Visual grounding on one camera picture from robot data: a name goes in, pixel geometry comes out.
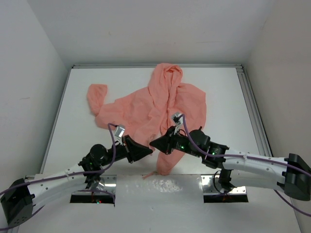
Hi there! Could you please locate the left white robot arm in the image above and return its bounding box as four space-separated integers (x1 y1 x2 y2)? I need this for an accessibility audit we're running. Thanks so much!
0 135 153 229

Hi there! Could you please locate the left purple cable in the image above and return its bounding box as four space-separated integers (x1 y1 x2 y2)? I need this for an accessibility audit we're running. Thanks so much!
0 123 122 230

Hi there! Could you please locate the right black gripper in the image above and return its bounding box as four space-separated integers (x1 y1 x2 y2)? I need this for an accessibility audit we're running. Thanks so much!
150 125 202 158

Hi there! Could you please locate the aluminium frame rail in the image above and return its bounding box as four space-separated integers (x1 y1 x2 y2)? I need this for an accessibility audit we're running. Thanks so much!
63 64 272 157

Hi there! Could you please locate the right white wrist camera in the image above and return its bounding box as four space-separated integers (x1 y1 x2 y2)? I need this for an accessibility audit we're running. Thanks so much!
171 112 183 126

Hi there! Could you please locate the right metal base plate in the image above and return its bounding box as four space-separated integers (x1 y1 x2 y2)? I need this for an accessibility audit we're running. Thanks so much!
201 173 247 196

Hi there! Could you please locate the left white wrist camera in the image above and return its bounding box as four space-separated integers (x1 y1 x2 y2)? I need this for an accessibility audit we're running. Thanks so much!
114 125 125 138

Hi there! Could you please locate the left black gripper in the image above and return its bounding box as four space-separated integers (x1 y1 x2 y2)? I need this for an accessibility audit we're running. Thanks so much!
101 134 153 166

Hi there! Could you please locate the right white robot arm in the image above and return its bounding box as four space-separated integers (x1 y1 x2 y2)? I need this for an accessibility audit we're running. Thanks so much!
150 127 311 201

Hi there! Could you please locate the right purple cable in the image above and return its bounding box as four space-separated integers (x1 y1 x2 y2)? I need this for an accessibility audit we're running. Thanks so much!
178 115 311 216

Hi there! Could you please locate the purple cable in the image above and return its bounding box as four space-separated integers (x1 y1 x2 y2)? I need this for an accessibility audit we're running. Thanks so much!
178 115 311 216
0 123 122 230

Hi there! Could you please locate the salmon pink hooded jacket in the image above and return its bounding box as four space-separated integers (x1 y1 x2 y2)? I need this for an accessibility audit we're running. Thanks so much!
86 62 207 180

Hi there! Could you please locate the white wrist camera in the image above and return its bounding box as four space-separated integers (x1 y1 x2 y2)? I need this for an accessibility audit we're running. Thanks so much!
114 125 125 138
171 112 183 126

